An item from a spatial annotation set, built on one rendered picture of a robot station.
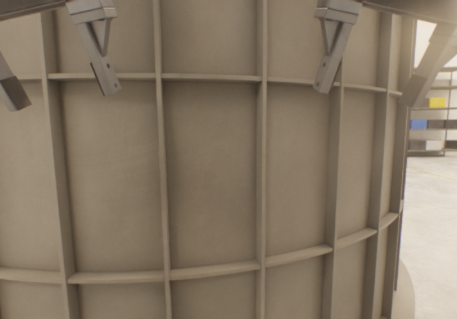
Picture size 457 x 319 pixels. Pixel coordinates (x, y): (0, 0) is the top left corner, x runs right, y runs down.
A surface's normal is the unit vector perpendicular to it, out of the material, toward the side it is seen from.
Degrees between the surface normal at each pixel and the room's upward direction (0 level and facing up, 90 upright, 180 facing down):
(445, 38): 83
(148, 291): 90
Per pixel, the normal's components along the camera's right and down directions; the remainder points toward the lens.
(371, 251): -0.80, 0.08
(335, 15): 0.10, 0.51
